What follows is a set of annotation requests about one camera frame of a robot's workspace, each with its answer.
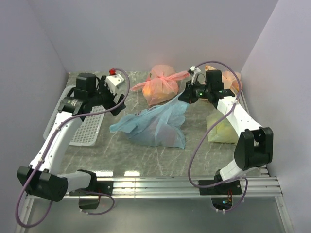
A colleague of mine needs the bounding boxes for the pink tied plastic bag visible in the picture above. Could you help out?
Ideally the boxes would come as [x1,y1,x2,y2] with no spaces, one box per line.
[131,65,190,106]

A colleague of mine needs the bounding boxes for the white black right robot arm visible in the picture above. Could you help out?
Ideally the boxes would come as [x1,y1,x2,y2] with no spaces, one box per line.
[178,67,274,194]

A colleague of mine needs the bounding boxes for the aluminium front rail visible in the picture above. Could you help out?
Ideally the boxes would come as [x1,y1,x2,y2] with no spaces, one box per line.
[26,176,282,199]

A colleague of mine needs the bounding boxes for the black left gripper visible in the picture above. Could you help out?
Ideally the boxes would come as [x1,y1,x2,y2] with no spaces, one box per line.
[89,76,126,115]

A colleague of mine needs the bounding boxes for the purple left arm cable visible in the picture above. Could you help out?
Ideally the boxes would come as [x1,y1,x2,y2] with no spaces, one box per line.
[16,67,131,228]

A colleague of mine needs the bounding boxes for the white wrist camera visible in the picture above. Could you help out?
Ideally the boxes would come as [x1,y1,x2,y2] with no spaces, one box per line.
[188,66,201,85]
[105,74,124,95]

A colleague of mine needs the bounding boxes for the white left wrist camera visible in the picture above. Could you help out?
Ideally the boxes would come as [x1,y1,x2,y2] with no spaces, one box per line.
[105,74,124,95]

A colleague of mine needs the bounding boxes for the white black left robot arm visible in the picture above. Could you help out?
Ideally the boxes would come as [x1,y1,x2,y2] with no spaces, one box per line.
[17,68,127,202]

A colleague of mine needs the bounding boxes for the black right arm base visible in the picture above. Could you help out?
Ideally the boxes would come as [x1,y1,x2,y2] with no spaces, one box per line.
[199,180,242,212]

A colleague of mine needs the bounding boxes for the orange tied plastic bag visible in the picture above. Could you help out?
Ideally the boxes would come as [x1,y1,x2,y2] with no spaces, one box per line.
[205,65,242,95]

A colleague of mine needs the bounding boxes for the white plastic perforated basket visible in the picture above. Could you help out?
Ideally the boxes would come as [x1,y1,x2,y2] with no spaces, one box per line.
[43,85,104,147]

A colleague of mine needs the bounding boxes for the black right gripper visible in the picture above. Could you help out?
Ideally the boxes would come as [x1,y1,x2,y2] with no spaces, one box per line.
[178,79,211,104]

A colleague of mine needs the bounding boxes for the green yellow tied plastic bag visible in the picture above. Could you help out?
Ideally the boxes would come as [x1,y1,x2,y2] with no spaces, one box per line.
[206,109,238,144]

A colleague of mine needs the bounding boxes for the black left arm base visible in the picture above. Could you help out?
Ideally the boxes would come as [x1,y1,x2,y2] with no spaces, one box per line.
[69,181,114,211]

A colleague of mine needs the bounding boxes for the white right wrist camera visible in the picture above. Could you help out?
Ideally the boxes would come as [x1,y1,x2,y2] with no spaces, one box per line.
[188,66,201,85]

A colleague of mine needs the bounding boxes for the blue printed plastic bag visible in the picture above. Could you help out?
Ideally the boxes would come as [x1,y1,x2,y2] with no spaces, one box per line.
[109,97,189,149]

